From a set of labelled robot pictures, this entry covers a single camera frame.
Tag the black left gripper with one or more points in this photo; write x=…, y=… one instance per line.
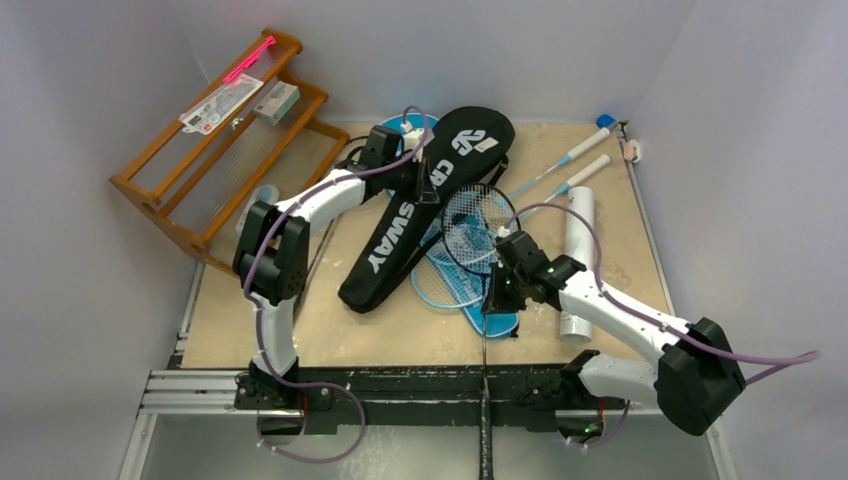
x=427, y=193

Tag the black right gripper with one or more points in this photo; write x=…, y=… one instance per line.
x=501, y=283

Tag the black badminton racket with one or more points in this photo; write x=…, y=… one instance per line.
x=348, y=155
x=469, y=225

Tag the black Crossway racket cover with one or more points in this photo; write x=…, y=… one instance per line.
x=394, y=247

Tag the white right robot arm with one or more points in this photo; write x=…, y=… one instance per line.
x=684, y=369

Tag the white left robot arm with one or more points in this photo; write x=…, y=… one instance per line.
x=272, y=254

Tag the light blue badminton racket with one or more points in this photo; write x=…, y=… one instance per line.
x=449, y=287
x=438, y=255

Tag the blue racket cover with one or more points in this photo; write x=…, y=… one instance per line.
x=494, y=326

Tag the blue white plastic packet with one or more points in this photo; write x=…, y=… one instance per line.
x=266, y=193

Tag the small white box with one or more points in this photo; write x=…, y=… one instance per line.
x=277, y=102

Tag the small blue block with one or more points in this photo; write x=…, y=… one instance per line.
x=606, y=121

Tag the pink white clip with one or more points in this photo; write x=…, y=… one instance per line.
x=632, y=151

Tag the wooden shelf rack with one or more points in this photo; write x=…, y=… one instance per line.
x=193, y=187

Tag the clear stationery packet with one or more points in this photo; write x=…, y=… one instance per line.
x=208, y=114

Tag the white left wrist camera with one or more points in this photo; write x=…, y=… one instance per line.
x=414, y=137

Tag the black metal base frame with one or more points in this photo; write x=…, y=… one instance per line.
x=531, y=396

